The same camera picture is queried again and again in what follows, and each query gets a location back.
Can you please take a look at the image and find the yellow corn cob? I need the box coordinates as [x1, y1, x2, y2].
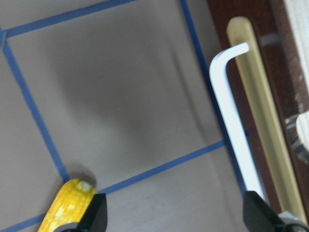
[38, 179, 97, 232]

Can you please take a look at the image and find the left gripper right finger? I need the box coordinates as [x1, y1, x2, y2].
[242, 191, 285, 232]

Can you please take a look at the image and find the wooden drawer with white handle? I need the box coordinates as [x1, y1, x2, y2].
[208, 0, 309, 223]

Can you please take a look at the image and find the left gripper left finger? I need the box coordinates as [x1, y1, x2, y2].
[76, 193, 108, 232]

